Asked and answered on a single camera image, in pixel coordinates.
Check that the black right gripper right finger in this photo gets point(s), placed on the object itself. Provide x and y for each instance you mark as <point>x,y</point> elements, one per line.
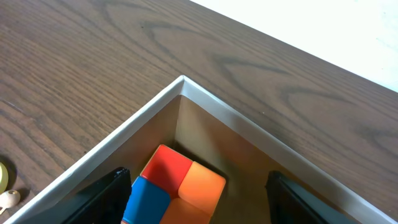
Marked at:
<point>290,203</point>

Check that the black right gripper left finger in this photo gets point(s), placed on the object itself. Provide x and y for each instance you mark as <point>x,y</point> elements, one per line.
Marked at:
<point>104,201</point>

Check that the colourful puzzle cube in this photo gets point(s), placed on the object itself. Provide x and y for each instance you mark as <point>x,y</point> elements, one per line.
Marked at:
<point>173,189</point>

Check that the yellow cat rattle drum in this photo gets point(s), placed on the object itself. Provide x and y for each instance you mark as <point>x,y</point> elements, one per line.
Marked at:
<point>9,198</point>

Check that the beige cardboard box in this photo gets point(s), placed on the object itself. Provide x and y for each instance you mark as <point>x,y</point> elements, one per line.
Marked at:
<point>199,124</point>

